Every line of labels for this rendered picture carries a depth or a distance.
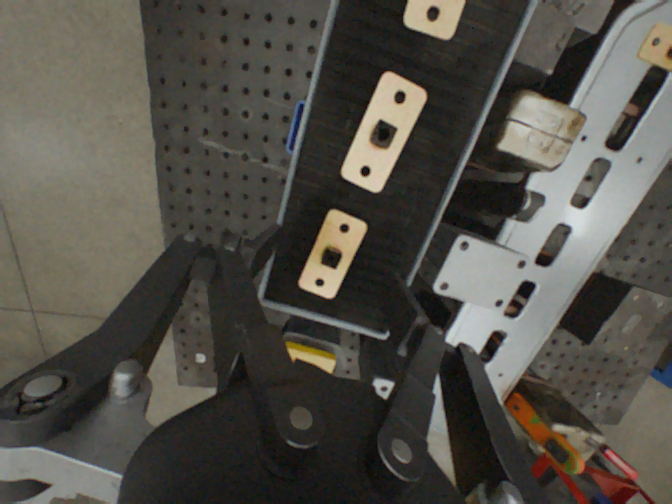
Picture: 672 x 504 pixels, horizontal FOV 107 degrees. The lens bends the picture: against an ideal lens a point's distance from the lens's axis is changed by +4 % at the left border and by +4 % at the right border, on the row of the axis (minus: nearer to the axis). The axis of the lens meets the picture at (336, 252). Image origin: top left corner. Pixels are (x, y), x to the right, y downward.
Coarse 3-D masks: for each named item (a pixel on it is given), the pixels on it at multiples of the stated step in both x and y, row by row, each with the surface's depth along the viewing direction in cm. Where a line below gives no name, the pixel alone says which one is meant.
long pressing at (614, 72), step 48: (624, 48) 32; (576, 96) 33; (624, 96) 33; (576, 144) 35; (624, 144) 36; (624, 192) 37; (528, 240) 40; (576, 240) 40; (576, 288) 42; (480, 336) 45; (528, 336) 45
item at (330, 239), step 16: (336, 224) 22; (352, 224) 22; (320, 240) 23; (336, 240) 23; (352, 240) 23; (320, 256) 23; (336, 256) 22; (352, 256) 23; (304, 272) 24; (320, 272) 24; (336, 272) 24; (304, 288) 24; (320, 288) 24; (336, 288) 24
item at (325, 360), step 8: (288, 344) 27; (296, 344) 28; (296, 352) 27; (304, 352) 27; (312, 352) 27; (320, 352) 28; (328, 352) 28; (312, 360) 27; (320, 360) 27; (328, 360) 27; (328, 368) 28
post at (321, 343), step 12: (288, 324) 31; (300, 324) 31; (312, 324) 31; (324, 324) 32; (288, 336) 29; (300, 336) 29; (312, 336) 29; (324, 336) 30; (336, 336) 31; (324, 348) 29; (336, 348) 29
